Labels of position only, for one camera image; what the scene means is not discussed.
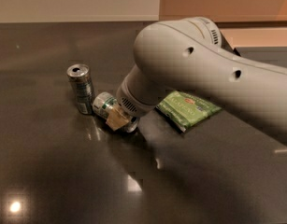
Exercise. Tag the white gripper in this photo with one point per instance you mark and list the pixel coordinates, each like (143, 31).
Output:
(128, 103)

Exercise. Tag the white green 7up can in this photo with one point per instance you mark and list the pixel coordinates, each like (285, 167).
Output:
(103, 103)

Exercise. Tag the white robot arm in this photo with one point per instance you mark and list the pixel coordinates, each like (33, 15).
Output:
(187, 55)

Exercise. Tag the silver redbull can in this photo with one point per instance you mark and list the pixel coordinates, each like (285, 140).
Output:
(79, 77)

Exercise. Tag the green Kettle chips bag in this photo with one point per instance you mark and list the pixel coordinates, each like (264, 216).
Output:
(186, 110)

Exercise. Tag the grey side table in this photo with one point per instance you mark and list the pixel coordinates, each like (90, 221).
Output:
(272, 55)

